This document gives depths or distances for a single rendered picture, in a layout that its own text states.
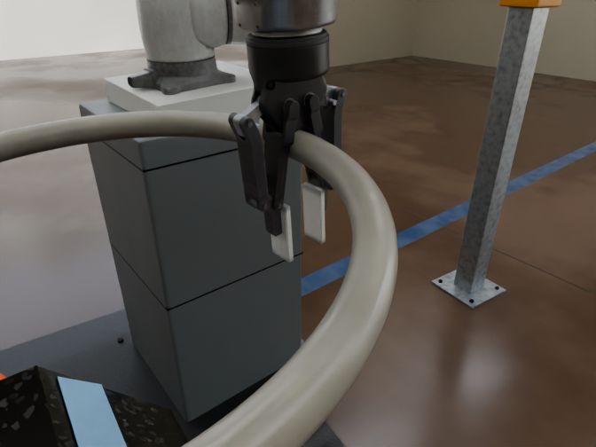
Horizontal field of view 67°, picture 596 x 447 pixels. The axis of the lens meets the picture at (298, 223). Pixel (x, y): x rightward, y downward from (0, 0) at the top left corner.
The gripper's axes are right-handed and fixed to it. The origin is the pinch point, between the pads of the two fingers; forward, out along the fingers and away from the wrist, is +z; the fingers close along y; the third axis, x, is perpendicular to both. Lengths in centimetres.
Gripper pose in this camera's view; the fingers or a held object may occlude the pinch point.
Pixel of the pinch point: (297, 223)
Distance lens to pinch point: 50.8
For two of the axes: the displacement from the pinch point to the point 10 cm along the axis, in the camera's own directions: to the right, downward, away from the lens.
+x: 6.7, 3.6, -6.5
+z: 0.5, 8.5, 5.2
